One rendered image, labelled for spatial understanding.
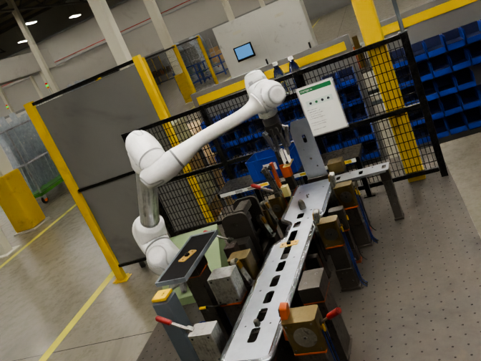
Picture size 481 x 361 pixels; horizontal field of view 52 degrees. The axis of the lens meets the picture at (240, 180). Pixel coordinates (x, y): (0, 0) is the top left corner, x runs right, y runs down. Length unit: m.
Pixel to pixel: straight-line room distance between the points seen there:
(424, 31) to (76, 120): 3.12
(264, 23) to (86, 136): 4.90
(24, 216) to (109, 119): 5.32
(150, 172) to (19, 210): 7.70
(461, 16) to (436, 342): 3.01
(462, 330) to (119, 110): 3.52
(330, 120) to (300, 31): 6.02
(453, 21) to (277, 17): 4.96
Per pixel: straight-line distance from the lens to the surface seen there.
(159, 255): 2.53
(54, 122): 5.00
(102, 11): 6.75
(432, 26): 4.37
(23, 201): 9.77
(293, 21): 8.90
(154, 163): 2.15
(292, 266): 1.98
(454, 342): 1.89
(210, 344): 1.72
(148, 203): 2.47
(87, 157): 4.94
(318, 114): 2.96
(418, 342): 1.92
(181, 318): 1.88
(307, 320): 1.55
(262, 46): 9.03
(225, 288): 1.89
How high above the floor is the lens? 1.92
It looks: 16 degrees down
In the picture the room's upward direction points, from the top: 23 degrees counter-clockwise
